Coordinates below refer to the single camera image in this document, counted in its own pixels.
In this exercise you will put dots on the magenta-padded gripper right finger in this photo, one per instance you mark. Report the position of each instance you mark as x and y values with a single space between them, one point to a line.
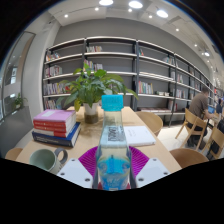
151 171

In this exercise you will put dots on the green potted plant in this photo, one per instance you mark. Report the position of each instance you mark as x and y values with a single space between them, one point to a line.
90 86

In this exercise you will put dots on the slatted wooden chair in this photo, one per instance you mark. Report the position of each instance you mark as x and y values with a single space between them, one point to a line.
215 136
190 120

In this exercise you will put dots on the dark blue book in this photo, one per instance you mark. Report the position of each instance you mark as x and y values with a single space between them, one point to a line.
56 140

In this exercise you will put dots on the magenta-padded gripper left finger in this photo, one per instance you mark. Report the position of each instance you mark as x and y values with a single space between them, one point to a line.
73 171

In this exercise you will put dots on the clear bottle with teal cap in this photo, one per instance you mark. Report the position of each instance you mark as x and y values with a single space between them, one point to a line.
113 156

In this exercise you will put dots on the pink book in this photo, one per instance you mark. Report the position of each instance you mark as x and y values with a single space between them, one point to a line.
53 115

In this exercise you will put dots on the grey patterned ceramic mug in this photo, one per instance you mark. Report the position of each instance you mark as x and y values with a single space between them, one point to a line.
45 160

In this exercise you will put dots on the grey bookshelf unit with books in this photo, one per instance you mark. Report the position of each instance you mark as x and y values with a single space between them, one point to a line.
153 66

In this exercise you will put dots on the person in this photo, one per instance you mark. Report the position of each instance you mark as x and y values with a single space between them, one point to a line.
198 105

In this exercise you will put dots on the group of ceiling lights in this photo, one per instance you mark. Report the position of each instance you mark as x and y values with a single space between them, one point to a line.
135 4

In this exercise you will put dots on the small background green plant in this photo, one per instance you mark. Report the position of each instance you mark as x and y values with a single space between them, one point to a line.
19 101

